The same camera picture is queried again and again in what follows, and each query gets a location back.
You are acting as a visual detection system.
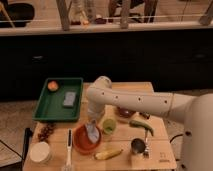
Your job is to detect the yellow corn cob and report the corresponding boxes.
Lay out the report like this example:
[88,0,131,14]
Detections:
[94,149,123,160]

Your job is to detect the black cable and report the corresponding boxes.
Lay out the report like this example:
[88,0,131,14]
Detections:
[0,127,34,169]

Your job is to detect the orange fruit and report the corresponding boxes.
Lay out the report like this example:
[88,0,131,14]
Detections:
[47,81,59,92]

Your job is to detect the green cup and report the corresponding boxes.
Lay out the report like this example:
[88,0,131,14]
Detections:
[102,119,116,135]

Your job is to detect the grey sponge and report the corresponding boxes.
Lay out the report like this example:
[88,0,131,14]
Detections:
[63,92,76,107]

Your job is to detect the metal fork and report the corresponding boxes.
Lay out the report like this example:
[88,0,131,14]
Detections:
[143,129,149,158]

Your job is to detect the white round container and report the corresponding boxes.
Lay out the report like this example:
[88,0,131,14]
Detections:
[30,142,51,163]

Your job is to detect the green chili pepper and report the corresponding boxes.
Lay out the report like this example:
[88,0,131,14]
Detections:
[129,120,154,136]

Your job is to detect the black chair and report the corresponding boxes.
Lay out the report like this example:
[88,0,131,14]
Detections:
[0,2,35,28]

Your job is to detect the red orange bowl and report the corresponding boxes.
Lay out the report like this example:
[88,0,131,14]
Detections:
[73,125,102,155]

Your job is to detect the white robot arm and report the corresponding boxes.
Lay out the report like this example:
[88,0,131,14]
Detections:
[86,76,213,171]

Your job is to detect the small metal cup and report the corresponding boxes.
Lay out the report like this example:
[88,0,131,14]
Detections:
[131,138,145,154]

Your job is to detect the green plastic tray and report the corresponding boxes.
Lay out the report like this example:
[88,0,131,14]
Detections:
[33,78,83,122]

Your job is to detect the dark red grapes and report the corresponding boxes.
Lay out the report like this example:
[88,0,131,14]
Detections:
[37,123,55,142]

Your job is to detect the dark purple bowl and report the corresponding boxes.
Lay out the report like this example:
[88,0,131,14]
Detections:
[117,107,135,118]

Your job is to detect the white dish brush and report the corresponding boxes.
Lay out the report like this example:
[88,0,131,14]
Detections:
[62,129,73,171]

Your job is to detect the small brown object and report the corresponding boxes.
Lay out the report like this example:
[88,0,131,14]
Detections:
[139,113,150,120]

